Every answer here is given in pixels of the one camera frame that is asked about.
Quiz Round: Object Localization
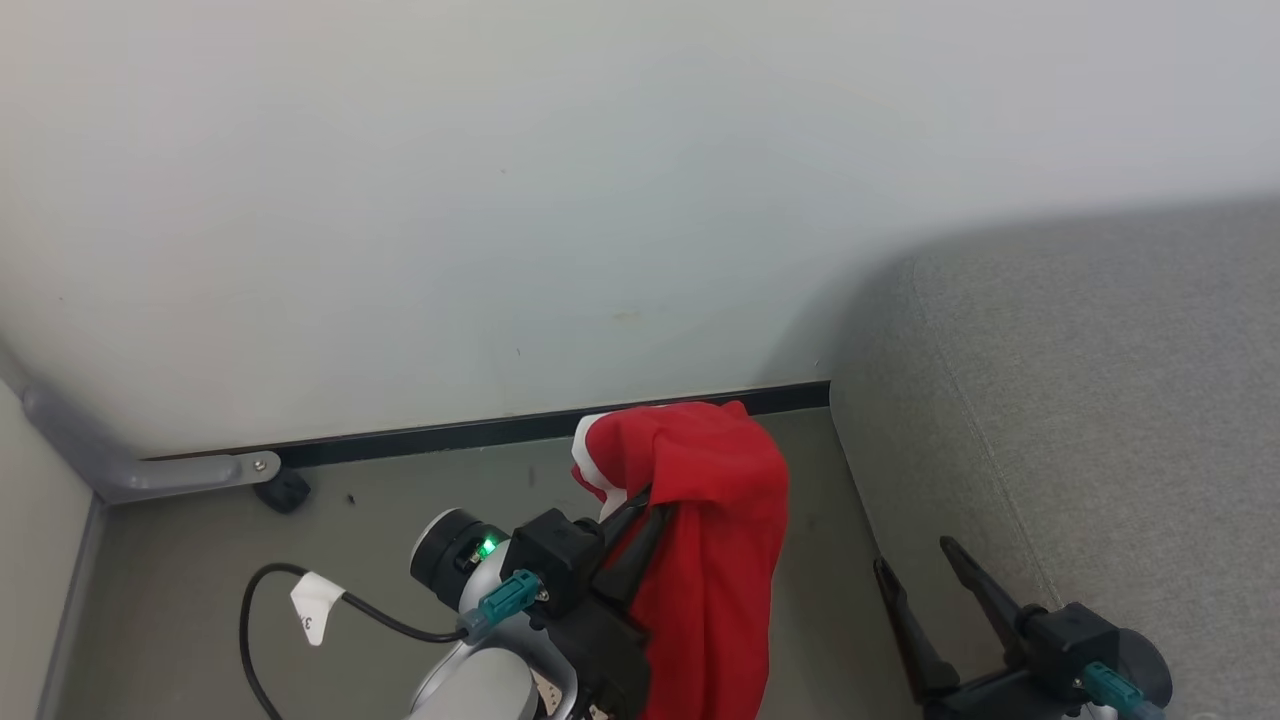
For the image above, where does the black caster wheel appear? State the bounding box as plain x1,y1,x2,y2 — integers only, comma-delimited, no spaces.
253,466,312,515

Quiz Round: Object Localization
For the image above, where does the grey fabric sofa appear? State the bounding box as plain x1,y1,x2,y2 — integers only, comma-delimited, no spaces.
828,195,1280,720

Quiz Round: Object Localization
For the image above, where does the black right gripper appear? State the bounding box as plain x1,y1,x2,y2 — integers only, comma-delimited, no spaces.
873,537,1093,720

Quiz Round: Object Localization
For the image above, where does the teal right camera connector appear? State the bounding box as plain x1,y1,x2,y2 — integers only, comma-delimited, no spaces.
1084,661,1167,720

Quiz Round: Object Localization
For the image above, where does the teal left camera connector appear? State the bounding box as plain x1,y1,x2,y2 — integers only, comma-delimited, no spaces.
458,569,546,641

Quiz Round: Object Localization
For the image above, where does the black cable with tag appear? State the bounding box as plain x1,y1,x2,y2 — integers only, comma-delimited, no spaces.
238,563,471,720

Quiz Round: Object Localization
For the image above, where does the white paper cable tag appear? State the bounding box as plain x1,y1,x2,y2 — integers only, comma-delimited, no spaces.
289,572,347,648

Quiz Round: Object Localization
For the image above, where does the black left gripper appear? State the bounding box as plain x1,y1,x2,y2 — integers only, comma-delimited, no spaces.
545,486,675,720

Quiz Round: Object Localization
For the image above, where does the black wall baseboard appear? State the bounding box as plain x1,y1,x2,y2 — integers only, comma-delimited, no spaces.
143,380,832,471

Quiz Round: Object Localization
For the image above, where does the teal camera connector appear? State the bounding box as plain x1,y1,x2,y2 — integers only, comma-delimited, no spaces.
1084,661,1167,720
458,569,546,641

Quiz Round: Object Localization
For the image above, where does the red garment with white trim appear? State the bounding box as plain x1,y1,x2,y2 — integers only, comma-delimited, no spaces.
570,400,791,720

